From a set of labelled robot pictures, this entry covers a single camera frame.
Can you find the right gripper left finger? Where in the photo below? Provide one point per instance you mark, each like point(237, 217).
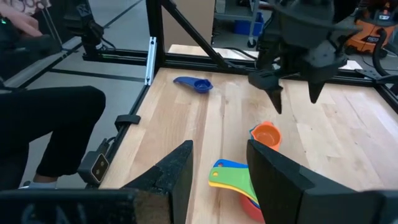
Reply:
point(180, 174)

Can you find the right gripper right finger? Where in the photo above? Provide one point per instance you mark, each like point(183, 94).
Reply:
point(280, 193)

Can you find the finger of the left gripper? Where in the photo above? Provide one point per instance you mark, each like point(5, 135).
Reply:
point(318, 81)
point(270, 84)

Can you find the red measuring cup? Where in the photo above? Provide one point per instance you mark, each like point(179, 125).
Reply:
point(248, 210)

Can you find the yellow measuring cup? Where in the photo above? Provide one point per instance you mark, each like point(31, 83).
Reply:
point(230, 188)

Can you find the green measuring cup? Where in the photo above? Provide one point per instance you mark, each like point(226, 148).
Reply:
point(231, 177)

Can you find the medium blue measuring cup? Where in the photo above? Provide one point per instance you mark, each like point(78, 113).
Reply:
point(230, 163)

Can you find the orange measuring cup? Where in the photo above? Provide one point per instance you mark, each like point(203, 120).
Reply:
point(266, 135)

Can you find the cyan measuring cup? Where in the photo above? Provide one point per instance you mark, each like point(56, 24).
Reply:
point(251, 133)

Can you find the small navy measuring cup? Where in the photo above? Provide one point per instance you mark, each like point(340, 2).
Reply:
point(200, 85)

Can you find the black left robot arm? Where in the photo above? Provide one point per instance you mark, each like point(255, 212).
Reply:
point(345, 9)

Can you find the metal wheeled cart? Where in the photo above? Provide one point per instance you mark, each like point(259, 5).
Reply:
point(253, 18)

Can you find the blue storage bin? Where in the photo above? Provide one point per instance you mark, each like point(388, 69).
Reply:
point(245, 26)

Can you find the orange shop vacuum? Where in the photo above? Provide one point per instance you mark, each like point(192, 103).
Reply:
point(363, 34)

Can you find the beige cardboard panel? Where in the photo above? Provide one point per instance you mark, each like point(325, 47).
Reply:
point(186, 21)

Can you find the person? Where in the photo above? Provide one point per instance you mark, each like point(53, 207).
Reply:
point(46, 118)

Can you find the person's hand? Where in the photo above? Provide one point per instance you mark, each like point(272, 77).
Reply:
point(18, 18)

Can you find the black rail clip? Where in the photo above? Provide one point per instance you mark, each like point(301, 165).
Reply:
point(127, 119)

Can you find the black table-level camera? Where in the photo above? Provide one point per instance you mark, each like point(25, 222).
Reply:
point(93, 168)

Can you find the silver corner bracket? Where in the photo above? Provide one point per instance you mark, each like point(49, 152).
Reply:
point(150, 59)

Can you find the black metal table frame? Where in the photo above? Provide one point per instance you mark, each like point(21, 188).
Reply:
point(155, 18)

